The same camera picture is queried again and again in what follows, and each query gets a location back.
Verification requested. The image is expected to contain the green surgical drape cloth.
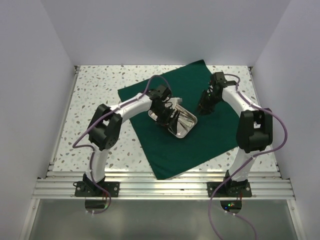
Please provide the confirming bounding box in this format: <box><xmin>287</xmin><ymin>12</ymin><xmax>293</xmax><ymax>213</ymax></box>
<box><xmin>116</xmin><ymin>60</ymin><xmax>239</xmax><ymax>180</ymax></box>

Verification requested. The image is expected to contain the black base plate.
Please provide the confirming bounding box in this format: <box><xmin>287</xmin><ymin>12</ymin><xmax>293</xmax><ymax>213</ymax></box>
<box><xmin>206</xmin><ymin>180</ymin><xmax>252</xmax><ymax>198</ymax></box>
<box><xmin>73</xmin><ymin>181</ymin><xmax>120</xmax><ymax>198</ymax></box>

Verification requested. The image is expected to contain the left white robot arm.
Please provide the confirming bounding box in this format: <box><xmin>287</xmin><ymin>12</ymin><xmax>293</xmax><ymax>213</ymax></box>
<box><xmin>82</xmin><ymin>85</ymin><xmax>180</xmax><ymax>197</ymax></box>

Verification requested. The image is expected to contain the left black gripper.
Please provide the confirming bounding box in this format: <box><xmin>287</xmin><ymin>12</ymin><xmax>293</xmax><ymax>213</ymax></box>
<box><xmin>151</xmin><ymin>103</ymin><xmax>180</xmax><ymax>134</ymax></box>

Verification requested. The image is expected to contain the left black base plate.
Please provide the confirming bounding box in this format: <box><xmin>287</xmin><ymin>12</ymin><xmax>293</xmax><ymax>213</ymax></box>
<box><xmin>73</xmin><ymin>181</ymin><xmax>120</xmax><ymax>198</ymax></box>

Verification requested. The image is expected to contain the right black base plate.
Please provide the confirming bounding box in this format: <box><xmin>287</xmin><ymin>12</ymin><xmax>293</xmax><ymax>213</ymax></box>
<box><xmin>206</xmin><ymin>180</ymin><xmax>252</xmax><ymax>198</ymax></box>

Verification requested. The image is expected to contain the stainless steel tray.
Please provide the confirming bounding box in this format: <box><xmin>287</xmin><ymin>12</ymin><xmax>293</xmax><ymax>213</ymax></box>
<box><xmin>148</xmin><ymin>102</ymin><xmax>198</xmax><ymax>139</ymax></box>

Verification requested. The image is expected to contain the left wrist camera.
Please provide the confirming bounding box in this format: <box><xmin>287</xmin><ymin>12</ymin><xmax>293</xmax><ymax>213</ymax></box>
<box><xmin>169</xmin><ymin>97</ymin><xmax>183</xmax><ymax>104</ymax></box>

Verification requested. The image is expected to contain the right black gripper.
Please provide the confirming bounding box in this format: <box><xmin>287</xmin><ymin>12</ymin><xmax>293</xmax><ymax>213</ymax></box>
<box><xmin>194</xmin><ymin>89</ymin><xmax>222</xmax><ymax>116</ymax></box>

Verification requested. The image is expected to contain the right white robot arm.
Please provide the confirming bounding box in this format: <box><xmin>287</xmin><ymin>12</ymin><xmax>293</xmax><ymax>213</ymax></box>
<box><xmin>197</xmin><ymin>71</ymin><xmax>273</xmax><ymax>197</ymax></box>

